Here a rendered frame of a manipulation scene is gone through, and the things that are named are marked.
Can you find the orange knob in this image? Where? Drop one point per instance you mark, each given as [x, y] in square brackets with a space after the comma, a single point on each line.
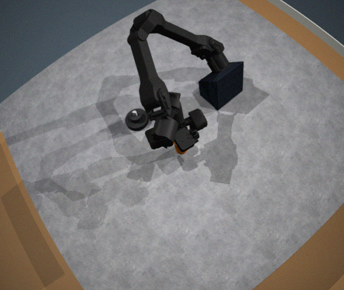
[178, 151]

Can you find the dark grey round pedestal with silver shaft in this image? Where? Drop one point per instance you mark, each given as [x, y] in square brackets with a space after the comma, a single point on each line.
[137, 119]

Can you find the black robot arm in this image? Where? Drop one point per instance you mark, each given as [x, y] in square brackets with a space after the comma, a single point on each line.
[152, 91]

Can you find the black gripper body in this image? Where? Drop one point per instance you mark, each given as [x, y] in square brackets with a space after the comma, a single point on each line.
[196, 118]

